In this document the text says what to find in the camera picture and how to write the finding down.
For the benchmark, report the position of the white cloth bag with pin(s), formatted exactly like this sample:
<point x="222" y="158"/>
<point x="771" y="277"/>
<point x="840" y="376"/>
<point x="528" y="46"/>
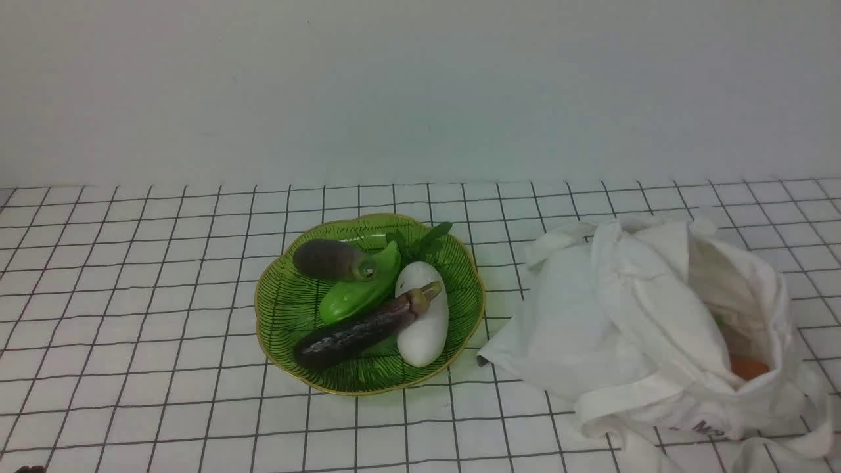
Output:
<point x="633" y="321"/>

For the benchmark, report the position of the green leafy vegetable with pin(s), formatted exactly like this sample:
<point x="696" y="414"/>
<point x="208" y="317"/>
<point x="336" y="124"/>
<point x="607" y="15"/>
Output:
<point x="415" y="251"/>

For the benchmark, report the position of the short purple-green eggplant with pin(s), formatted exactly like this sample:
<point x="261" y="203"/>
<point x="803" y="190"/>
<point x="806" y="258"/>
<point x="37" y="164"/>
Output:
<point x="334" y="260"/>

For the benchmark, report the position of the green chayote squash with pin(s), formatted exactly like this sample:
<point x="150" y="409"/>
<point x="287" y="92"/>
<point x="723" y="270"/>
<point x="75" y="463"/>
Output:
<point x="379" y="271"/>

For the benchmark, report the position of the white eggplant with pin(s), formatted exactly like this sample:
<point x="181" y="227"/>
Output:
<point x="422" y="342"/>

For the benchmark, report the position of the long dark purple eggplant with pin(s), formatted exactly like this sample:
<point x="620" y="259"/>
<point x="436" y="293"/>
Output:
<point x="330" y="345"/>

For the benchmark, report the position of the green leaf-pattern plate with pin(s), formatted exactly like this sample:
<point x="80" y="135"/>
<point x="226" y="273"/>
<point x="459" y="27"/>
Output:
<point x="287" y="308"/>

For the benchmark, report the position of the orange carrot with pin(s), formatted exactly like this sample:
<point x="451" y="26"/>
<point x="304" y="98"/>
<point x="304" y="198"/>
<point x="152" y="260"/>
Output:
<point x="747" y="368"/>

